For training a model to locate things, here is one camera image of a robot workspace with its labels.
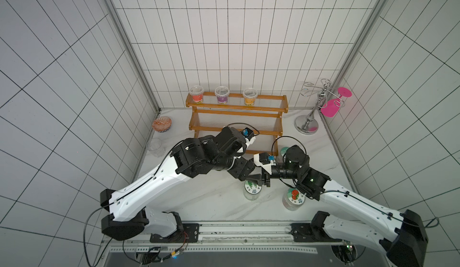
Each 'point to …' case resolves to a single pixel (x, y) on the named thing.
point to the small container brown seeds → (250, 95)
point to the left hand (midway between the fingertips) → (238, 166)
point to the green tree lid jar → (251, 190)
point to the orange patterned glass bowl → (162, 124)
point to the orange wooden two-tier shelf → (265, 118)
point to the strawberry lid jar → (293, 199)
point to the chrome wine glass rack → (308, 124)
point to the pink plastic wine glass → (330, 108)
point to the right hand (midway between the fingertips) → (239, 173)
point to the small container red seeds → (197, 91)
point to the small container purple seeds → (222, 93)
